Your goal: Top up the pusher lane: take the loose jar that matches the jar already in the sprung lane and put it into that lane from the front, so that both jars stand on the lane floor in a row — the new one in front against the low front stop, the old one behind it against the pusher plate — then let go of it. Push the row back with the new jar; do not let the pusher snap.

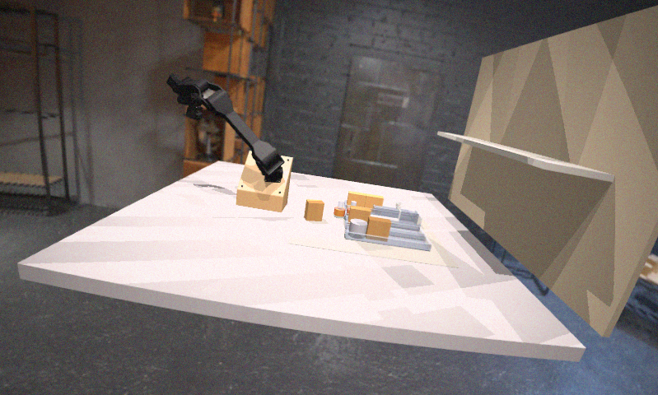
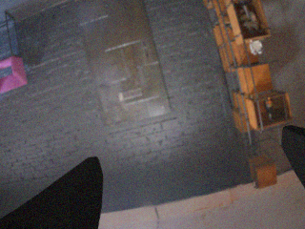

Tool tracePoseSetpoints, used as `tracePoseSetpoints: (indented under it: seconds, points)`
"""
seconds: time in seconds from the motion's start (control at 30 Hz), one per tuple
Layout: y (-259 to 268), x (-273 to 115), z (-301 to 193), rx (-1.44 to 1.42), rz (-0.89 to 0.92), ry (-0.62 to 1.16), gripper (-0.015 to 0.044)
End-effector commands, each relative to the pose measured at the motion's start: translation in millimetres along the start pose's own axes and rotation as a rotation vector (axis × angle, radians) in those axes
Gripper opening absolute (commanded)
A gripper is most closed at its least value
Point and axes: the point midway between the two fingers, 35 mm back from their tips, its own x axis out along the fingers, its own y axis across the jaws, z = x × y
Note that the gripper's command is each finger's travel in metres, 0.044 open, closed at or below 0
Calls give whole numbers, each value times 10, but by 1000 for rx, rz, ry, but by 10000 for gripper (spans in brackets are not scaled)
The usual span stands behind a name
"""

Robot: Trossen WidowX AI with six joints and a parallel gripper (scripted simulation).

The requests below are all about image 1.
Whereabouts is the grey cylinder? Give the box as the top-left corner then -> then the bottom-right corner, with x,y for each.
349,219 -> 368,234

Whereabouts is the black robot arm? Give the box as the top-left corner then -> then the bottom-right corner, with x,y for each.
166,73 -> 285,183

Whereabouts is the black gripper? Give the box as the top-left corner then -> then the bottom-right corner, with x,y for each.
177,93 -> 202,107

